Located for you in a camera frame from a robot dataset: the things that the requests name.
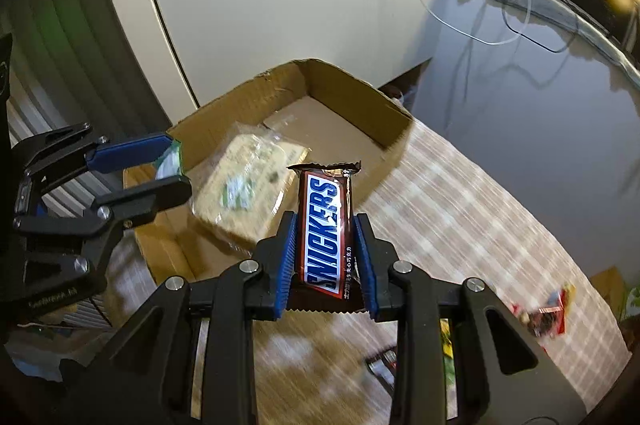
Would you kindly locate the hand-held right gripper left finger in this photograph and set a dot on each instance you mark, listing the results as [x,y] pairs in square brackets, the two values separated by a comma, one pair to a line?
[282,265]

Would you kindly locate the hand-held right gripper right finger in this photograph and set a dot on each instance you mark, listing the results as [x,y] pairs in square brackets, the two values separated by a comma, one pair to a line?
[364,270]

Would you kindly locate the yellow green snack packet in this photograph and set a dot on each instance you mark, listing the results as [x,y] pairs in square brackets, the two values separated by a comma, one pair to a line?
[446,345]

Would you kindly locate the brown chocolate bar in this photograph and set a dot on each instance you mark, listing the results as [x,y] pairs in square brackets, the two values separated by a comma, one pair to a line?
[322,230]

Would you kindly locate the green patterned packet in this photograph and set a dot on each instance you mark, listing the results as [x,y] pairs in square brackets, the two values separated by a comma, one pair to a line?
[631,302]

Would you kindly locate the dark snack packet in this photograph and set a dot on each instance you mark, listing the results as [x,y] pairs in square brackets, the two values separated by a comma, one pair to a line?
[382,365]

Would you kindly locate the checked beige blanket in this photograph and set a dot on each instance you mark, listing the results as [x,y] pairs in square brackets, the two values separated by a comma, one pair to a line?
[450,215]

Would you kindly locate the wooden stool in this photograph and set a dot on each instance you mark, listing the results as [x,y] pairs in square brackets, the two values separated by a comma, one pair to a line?
[607,287]

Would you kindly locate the red snack packet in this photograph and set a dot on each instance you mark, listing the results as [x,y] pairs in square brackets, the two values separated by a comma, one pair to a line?
[547,312]

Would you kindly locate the clear cracker packet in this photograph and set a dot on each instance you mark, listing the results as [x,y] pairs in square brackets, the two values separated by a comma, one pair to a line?
[240,185]

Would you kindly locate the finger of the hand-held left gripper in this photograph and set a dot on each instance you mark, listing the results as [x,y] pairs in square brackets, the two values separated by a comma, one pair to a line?
[150,200]
[130,152]

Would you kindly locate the cardboard box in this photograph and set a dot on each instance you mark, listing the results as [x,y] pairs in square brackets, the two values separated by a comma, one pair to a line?
[340,130]

